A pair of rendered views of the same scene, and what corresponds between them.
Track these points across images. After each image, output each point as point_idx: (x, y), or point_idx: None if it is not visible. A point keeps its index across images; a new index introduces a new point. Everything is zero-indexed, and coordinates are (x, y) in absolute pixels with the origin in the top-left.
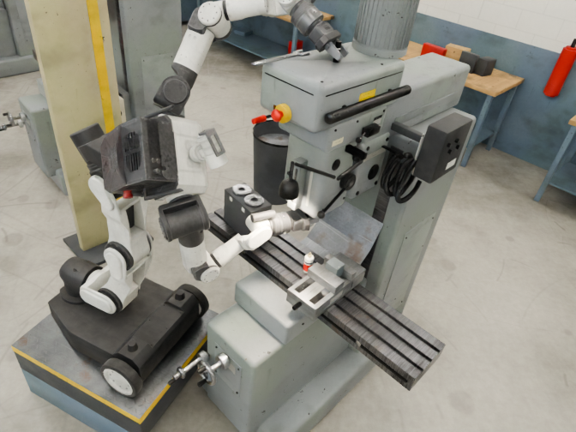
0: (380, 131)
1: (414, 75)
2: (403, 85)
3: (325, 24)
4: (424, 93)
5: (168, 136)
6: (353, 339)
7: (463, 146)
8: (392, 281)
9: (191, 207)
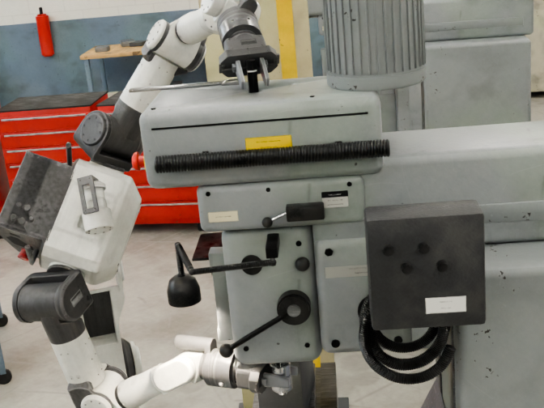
0: None
1: (510, 138)
2: (438, 149)
3: (249, 37)
4: (511, 174)
5: (59, 183)
6: None
7: (481, 273)
8: None
9: (56, 282)
